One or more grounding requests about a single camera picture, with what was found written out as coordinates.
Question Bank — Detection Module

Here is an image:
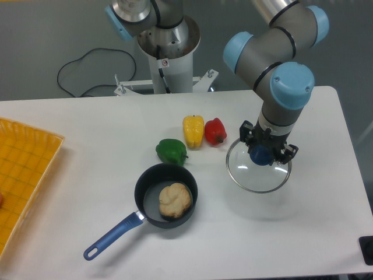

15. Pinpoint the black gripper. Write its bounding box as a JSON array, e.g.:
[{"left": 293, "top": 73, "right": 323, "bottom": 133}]
[{"left": 239, "top": 120, "right": 299, "bottom": 165}]

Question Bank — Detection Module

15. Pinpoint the glass pot lid blue knob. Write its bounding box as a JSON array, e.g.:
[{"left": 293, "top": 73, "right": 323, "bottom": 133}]
[{"left": 225, "top": 137, "right": 293, "bottom": 194}]

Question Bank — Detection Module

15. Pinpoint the dark pot blue handle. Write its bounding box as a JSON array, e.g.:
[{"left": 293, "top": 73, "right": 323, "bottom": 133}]
[{"left": 83, "top": 163, "right": 198, "bottom": 261}]

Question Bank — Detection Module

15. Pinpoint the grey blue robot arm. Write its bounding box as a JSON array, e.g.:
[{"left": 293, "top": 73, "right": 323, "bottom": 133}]
[{"left": 105, "top": 1, "right": 329, "bottom": 166}]

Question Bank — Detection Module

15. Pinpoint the red bell pepper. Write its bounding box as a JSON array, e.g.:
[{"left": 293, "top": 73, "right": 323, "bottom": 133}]
[{"left": 205, "top": 118, "right": 227, "bottom": 146}]

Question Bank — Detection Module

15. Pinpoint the yellow bell pepper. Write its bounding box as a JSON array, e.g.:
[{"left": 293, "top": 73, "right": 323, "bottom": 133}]
[{"left": 182, "top": 115, "right": 205, "bottom": 149}]

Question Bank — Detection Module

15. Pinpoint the green bell pepper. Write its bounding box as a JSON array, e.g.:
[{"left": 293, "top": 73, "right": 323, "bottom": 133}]
[{"left": 156, "top": 139, "right": 188, "bottom": 166}]

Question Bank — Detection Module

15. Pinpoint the beige bread roll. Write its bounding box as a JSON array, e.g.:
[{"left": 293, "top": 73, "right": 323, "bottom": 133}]
[{"left": 159, "top": 183, "right": 192, "bottom": 219}]

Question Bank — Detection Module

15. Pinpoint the black device at table edge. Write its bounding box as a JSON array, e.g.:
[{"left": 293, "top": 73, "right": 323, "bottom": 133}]
[{"left": 358, "top": 236, "right": 373, "bottom": 266}]

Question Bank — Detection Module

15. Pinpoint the yellow plastic basket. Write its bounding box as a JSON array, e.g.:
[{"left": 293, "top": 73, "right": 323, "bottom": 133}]
[{"left": 1, "top": 117, "right": 65, "bottom": 255}]

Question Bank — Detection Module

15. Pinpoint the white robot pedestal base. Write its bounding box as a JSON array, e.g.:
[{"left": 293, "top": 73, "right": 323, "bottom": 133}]
[{"left": 115, "top": 16, "right": 219, "bottom": 96}]

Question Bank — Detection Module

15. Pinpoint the black floor cable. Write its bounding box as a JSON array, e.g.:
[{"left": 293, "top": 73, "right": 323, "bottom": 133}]
[{"left": 57, "top": 47, "right": 137, "bottom": 98}]

